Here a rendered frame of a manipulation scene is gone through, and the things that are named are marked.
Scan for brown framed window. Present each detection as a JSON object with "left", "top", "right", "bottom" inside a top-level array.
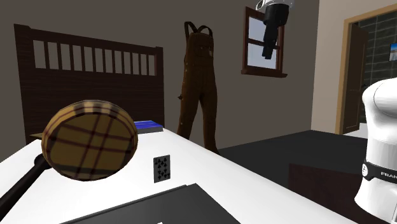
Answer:
[{"left": 240, "top": 6, "right": 288, "bottom": 79}]

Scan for brown hanging overalls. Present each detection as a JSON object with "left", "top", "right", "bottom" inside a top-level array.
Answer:
[{"left": 176, "top": 20, "right": 221, "bottom": 155}]

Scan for brown open door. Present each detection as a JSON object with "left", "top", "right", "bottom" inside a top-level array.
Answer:
[{"left": 340, "top": 22, "right": 370, "bottom": 135}]

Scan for blue book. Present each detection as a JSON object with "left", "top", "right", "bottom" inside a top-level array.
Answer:
[{"left": 133, "top": 120, "right": 164, "bottom": 135}]

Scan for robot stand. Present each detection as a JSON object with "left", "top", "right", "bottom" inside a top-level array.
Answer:
[{"left": 288, "top": 163, "right": 389, "bottom": 224}]

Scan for black playing card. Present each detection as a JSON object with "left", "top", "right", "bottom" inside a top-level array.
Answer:
[{"left": 153, "top": 154, "right": 172, "bottom": 184}]

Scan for black flat tablet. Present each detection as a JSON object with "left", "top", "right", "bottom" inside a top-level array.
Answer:
[{"left": 60, "top": 183, "right": 242, "bottom": 224}]

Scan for tan plaid round black-handled paddle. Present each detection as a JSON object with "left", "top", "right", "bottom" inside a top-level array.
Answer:
[{"left": 0, "top": 99, "right": 139, "bottom": 216}]

